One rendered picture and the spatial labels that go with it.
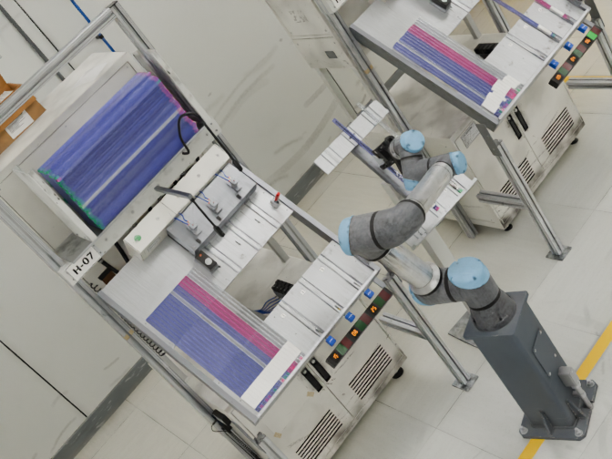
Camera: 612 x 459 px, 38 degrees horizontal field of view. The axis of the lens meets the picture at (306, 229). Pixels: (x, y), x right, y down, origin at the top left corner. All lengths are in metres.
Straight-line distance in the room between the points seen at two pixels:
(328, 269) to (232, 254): 0.34
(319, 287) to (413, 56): 1.04
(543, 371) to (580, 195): 1.26
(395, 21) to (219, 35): 1.54
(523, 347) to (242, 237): 1.04
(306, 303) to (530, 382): 0.80
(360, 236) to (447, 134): 1.30
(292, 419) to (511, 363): 0.92
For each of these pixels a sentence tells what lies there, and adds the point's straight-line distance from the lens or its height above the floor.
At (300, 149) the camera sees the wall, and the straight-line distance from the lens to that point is 5.26.
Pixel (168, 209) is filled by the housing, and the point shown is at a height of 1.27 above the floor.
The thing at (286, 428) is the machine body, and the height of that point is 0.34.
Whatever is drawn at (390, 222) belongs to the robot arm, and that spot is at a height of 1.15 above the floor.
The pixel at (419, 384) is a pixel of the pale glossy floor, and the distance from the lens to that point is 3.73.
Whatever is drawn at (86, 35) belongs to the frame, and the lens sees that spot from 3.06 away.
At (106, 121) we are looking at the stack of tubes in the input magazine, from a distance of 3.03.
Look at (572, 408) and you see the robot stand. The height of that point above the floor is 0.07.
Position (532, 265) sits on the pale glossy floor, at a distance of 3.90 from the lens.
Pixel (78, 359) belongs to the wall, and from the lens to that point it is 4.81.
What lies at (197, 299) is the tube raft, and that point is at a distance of 3.08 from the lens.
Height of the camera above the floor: 2.52
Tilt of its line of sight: 30 degrees down
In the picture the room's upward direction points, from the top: 38 degrees counter-clockwise
